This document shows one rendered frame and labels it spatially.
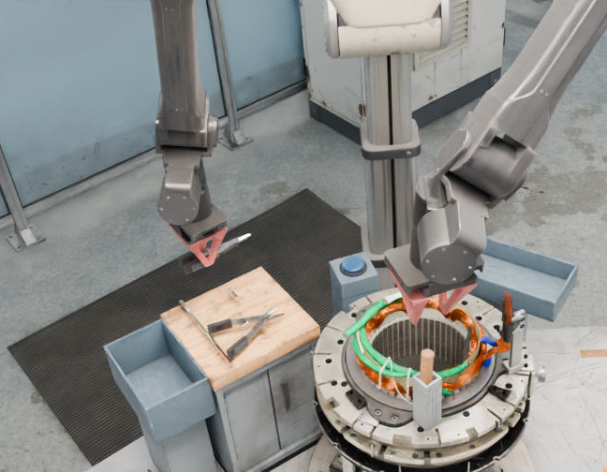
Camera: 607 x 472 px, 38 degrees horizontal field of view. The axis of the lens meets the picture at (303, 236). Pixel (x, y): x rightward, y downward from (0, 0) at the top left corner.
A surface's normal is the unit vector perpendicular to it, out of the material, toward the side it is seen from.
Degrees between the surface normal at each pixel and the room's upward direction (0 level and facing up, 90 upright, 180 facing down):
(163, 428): 90
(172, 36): 117
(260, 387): 90
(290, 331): 0
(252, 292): 0
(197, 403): 90
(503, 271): 0
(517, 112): 75
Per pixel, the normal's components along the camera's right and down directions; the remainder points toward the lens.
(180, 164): 0.09, -0.72
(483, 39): 0.61, 0.45
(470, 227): 0.54, -0.56
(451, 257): -0.02, 0.66
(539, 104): 0.19, 0.37
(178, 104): -0.04, 0.91
